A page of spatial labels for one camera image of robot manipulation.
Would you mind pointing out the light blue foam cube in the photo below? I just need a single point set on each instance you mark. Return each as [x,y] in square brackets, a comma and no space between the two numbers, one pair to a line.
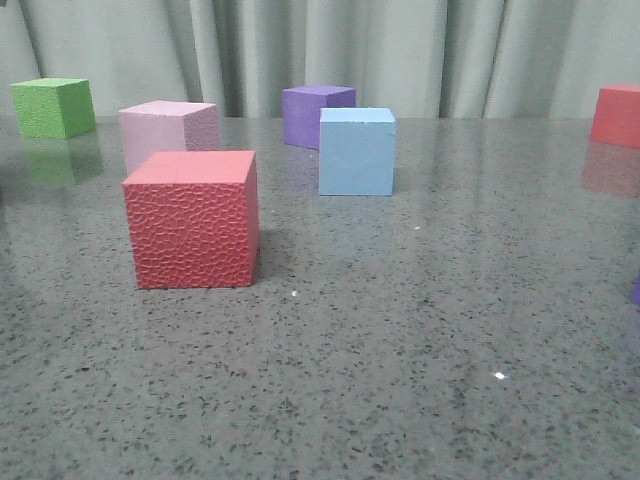
[357,151]

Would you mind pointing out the red foam cube front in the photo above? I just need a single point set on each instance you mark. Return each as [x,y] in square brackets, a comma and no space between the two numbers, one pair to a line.
[193,218]

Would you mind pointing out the red foam cube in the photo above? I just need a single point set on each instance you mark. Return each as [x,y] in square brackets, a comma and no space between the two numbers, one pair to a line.
[193,218]
[616,117]

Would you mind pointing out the far purple foam cube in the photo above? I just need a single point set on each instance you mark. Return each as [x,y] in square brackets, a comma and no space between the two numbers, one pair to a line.
[302,107]

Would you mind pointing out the purple foam cube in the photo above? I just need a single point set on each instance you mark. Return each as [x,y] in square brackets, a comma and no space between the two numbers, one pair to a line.
[635,296]
[302,107]

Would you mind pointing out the pink foam cube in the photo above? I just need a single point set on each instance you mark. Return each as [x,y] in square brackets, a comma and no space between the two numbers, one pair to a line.
[162,125]

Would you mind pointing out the grey-green curtain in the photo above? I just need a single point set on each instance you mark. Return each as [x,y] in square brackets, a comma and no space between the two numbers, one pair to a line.
[422,59]

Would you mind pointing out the green foam cube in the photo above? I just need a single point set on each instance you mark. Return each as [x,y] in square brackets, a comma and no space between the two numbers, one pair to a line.
[58,108]

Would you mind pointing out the near purple foam cube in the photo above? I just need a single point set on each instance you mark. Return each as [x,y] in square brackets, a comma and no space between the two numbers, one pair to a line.
[635,296]

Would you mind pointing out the red foam cube right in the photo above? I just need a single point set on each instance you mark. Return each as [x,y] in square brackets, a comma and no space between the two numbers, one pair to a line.
[616,117]

